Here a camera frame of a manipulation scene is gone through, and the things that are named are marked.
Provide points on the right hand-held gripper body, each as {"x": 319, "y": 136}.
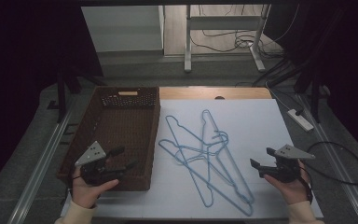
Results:
{"x": 289, "y": 154}

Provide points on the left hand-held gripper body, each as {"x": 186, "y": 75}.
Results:
{"x": 91, "y": 155}

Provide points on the brown wicker basket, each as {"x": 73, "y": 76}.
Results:
{"x": 121, "y": 130}

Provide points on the person's right hand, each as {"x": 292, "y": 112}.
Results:
{"x": 293, "y": 191}

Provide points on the person's left hand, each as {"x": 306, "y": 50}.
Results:
{"x": 85, "y": 193}

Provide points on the white power strip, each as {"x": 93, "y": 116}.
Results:
{"x": 303, "y": 123}

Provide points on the black plug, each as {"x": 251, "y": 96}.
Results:
{"x": 299, "y": 112}

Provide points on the black tripod stand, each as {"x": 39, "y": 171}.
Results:
{"x": 315, "y": 99}
{"x": 61, "y": 93}

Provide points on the dark curtain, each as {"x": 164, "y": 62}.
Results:
{"x": 348, "y": 62}
{"x": 21, "y": 62}

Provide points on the white cabinet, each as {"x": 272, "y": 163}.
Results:
{"x": 121, "y": 28}

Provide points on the aluminium rail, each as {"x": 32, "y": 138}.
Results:
{"x": 341, "y": 174}
{"x": 40, "y": 174}

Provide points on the white metal table frame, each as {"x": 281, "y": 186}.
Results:
{"x": 223, "y": 22}

